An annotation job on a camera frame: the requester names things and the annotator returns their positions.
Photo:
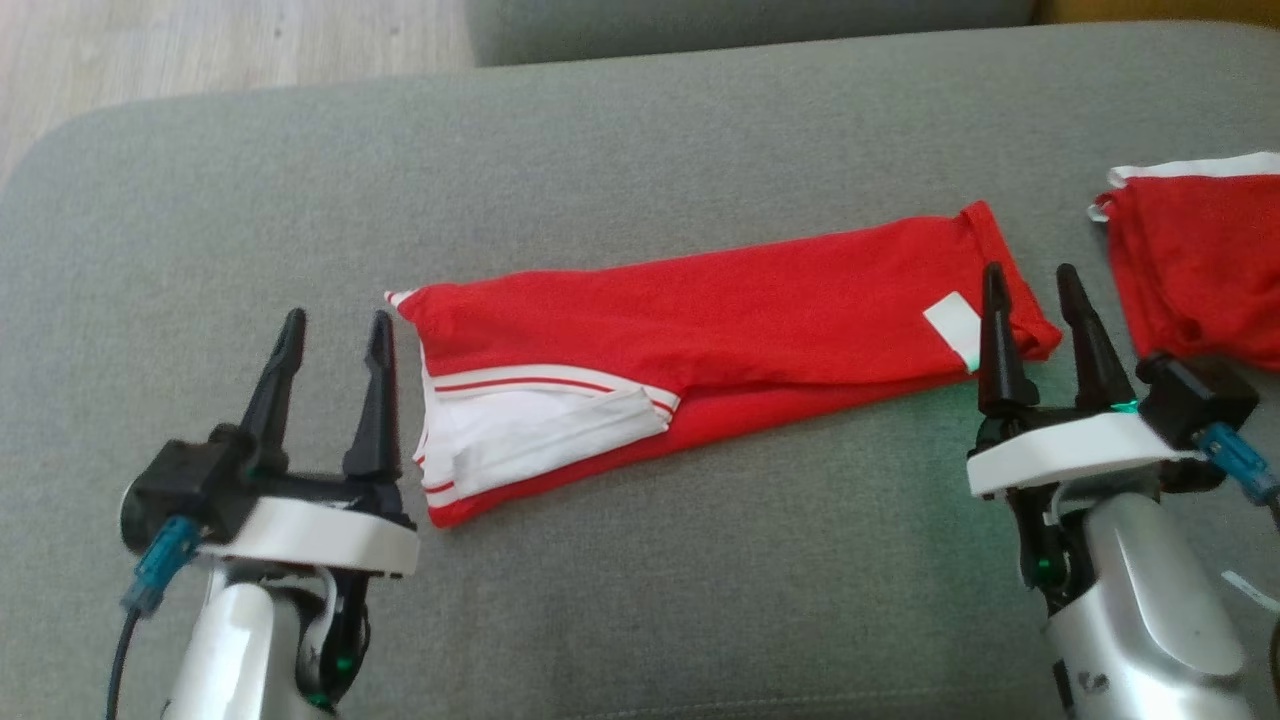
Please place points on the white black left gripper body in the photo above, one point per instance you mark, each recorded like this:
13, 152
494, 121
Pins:
320, 535

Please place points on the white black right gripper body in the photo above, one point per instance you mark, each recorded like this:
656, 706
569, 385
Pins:
1070, 450

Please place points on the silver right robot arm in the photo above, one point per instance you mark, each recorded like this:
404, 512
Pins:
1140, 620

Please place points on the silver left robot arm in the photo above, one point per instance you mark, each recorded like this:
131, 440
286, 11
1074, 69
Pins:
230, 650

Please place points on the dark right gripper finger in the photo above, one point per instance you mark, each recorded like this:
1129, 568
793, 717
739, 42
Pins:
998, 350
1095, 360

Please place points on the grey sofa section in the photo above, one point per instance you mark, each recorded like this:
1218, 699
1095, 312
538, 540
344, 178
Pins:
750, 25

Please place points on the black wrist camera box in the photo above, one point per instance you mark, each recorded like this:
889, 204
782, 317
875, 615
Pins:
1195, 400
185, 480

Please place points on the folded red garment white band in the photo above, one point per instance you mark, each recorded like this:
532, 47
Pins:
1200, 260

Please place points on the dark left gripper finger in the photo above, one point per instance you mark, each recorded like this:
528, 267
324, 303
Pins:
275, 410
378, 410

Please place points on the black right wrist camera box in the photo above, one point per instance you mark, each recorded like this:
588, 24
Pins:
1195, 400

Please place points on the red jersey with lettering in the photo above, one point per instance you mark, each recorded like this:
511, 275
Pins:
700, 320

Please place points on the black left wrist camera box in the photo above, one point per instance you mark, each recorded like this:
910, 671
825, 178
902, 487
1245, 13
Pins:
185, 480

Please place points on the grey fabric sofa seat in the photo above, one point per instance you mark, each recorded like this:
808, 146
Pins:
650, 600

